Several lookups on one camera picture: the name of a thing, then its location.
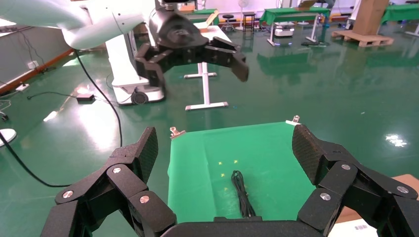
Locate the white low mobile robot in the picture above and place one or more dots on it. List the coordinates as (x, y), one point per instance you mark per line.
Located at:
(284, 30)

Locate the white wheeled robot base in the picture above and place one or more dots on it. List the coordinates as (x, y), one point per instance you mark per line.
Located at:
(124, 65)

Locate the white standing fan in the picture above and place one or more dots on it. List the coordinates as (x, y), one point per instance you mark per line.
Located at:
(243, 4)

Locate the white wall outlet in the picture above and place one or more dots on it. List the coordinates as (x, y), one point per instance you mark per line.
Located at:
(32, 64)

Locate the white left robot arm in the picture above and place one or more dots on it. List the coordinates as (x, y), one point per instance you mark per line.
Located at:
(91, 26)

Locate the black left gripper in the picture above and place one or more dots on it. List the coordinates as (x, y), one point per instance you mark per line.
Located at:
(178, 36)

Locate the green table cloth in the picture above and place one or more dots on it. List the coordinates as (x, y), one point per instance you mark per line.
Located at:
(278, 170)

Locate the wooden pallet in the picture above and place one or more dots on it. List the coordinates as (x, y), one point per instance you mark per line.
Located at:
(363, 38)

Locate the tall brown cardboard carton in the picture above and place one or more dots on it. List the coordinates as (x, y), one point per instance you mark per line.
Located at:
(370, 16)

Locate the black round stool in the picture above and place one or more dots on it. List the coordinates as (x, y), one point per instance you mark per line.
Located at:
(228, 16)

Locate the black flat floor plate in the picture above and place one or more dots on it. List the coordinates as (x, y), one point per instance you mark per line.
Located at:
(311, 43)

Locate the dark square side table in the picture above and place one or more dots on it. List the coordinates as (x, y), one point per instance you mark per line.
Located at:
(248, 13)

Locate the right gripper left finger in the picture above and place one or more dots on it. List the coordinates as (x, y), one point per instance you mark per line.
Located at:
(127, 186)

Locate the white round floor base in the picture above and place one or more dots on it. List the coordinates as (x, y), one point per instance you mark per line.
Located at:
(6, 135)

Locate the white power strip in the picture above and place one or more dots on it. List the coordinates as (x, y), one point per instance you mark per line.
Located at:
(22, 87)

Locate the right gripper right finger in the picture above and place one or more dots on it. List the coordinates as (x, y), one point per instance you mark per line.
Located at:
(337, 176)

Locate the silver binder clip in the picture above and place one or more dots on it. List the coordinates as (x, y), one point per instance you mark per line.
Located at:
(294, 121)
(176, 132)

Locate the green cloth covered table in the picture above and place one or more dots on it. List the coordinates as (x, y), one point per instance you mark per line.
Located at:
(196, 14)
(401, 13)
(294, 13)

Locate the black power adapter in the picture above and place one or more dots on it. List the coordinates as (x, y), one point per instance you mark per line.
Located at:
(85, 98)

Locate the brown cardboard box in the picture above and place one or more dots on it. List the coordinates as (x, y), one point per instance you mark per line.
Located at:
(409, 181)

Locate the black caster wheel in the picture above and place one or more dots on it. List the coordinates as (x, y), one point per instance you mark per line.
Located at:
(3, 117)

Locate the white standing desk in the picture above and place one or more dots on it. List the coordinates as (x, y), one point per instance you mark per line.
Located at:
(205, 85)

